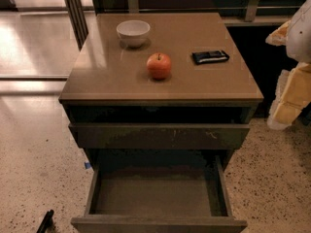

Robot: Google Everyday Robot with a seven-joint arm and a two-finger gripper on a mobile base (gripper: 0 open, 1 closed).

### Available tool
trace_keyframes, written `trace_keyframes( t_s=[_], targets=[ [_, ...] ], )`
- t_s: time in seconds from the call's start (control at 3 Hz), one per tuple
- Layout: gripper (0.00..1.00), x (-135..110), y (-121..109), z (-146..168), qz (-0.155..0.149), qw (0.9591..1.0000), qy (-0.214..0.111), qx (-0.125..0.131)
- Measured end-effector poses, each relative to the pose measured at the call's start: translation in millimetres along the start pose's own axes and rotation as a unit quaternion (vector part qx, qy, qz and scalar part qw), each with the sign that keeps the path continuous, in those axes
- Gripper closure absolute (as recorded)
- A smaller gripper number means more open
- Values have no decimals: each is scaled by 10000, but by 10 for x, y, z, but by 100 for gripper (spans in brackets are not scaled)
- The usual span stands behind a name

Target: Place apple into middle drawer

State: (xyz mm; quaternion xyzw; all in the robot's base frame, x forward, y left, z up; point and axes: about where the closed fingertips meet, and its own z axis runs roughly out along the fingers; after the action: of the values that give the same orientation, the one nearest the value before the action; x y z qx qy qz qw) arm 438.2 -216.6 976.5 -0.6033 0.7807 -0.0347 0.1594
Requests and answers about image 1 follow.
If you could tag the red apple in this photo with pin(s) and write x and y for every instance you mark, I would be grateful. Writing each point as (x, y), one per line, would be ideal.
(159, 66)

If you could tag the blue tape piece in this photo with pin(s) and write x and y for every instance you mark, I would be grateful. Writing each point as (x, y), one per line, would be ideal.
(87, 165)

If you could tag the black snack bar wrapper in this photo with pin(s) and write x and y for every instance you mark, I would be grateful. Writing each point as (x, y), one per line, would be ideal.
(212, 56)

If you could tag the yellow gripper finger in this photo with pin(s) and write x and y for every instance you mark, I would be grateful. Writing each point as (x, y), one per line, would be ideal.
(292, 95)
(279, 36)

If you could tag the open middle drawer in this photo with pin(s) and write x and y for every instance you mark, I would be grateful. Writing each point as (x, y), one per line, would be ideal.
(173, 198)

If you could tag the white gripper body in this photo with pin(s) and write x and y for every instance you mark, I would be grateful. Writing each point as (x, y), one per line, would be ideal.
(299, 38)

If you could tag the black object on floor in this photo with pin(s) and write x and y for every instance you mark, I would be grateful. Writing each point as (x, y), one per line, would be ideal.
(47, 222)

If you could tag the white ceramic bowl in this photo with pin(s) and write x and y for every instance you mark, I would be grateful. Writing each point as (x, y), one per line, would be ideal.
(133, 33)

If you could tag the brown drawer cabinet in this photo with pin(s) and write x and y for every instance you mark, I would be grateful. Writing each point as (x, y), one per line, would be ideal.
(110, 83)

